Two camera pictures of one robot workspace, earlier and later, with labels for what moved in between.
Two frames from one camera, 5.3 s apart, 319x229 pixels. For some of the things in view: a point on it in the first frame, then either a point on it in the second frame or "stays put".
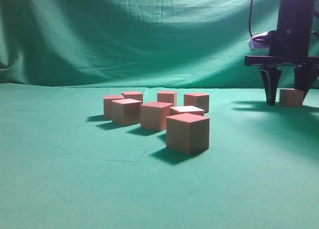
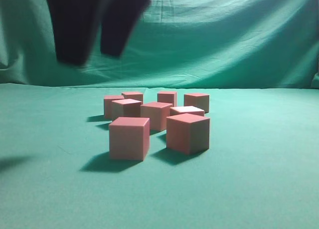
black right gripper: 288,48 → 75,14
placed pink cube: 201,101 stays put
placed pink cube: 168,97 stays put
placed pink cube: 135,96 stays put
